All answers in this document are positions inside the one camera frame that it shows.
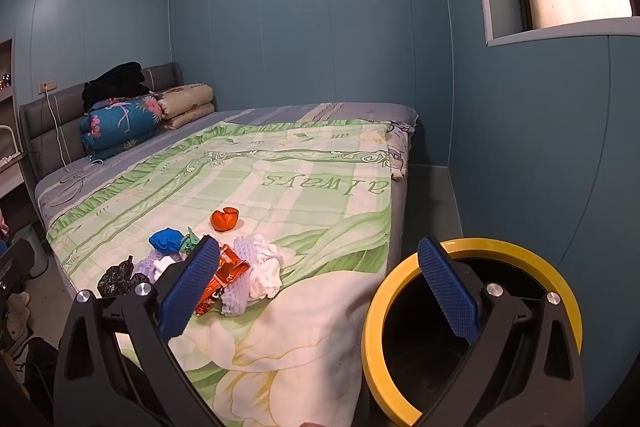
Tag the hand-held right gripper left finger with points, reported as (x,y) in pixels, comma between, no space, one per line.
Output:
(192,289)

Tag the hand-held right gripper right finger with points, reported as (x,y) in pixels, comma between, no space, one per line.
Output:
(447,292)

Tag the orange snack packet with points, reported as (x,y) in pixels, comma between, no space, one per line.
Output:
(227,274)

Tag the large purple foam net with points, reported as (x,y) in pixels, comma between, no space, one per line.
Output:
(234,299)

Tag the green wrapper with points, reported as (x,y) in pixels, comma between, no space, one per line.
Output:
(189,243)

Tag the blue plastic bag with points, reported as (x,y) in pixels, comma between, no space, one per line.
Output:
(165,239)

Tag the black trash bin yellow rim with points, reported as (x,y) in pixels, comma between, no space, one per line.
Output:
(380,307)

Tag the white plastic bag bundle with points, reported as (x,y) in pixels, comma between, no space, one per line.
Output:
(265,277)

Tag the orange peel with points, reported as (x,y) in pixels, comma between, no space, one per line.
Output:
(224,221)

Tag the black plastic bag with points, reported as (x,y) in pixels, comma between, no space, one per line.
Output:
(115,282)

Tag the green floral blanket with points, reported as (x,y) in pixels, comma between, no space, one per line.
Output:
(300,187)

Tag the folded blue floral quilt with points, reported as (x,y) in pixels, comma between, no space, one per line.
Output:
(120,127)

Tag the folded beige quilt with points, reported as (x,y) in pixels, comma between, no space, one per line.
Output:
(187,102)

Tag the grey upholstered headboard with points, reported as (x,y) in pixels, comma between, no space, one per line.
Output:
(50,127)

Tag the black clothing pile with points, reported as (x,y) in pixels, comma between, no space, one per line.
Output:
(117,79)

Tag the white wall socket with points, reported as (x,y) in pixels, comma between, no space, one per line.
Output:
(48,86)

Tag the wall shelf unit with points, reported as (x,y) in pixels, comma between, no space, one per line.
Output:
(7,57)

